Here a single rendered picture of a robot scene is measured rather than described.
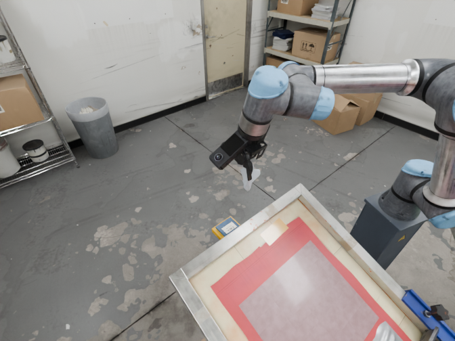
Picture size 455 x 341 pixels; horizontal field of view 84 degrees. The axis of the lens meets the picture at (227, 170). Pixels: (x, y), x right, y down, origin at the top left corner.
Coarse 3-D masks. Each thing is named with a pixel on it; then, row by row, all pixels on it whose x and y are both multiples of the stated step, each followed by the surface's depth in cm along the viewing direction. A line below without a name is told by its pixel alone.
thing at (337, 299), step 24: (288, 240) 88; (312, 240) 90; (288, 264) 83; (312, 264) 85; (336, 264) 86; (312, 288) 80; (336, 288) 82; (360, 288) 83; (312, 312) 76; (336, 312) 78; (360, 312) 79; (384, 312) 81; (336, 336) 74; (360, 336) 75
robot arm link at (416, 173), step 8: (416, 160) 96; (424, 160) 95; (408, 168) 93; (416, 168) 91; (424, 168) 91; (432, 168) 91; (400, 176) 97; (408, 176) 93; (416, 176) 91; (424, 176) 89; (400, 184) 97; (408, 184) 93; (416, 184) 90; (424, 184) 88; (400, 192) 98; (408, 192) 94
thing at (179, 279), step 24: (288, 192) 95; (264, 216) 87; (240, 240) 82; (336, 240) 92; (192, 264) 73; (360, 264) 87; (192, 288) 70; (384, 288) 84; (192, 312) 67; (408, 312) 80; (216, 336) 65
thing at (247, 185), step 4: (244, 168) 70; (244, 172) 71; (256, 172) 74; (244, 176) 72; (252, 176) 74; (256, 176) 75; (244, 180) 73; (252, 180) 74; (244, 184) 74; (248, 184) 73; (244, 188) 75; (248, 188) 75
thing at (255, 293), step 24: (240, 264) 80; (264, 264) 81; (216, 288) 74; (240, 288) 76; (264, 288) 77; (288, 288) 79; (240, 312) 72; (264, 312) 73; (288, 312) 75; (264, 336) 70; (288, 336) 71; (312, 336) 72
